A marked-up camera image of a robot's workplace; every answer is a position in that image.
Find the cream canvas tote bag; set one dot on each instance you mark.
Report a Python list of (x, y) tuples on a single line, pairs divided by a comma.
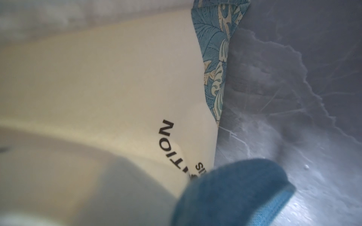
[(110, 113)]

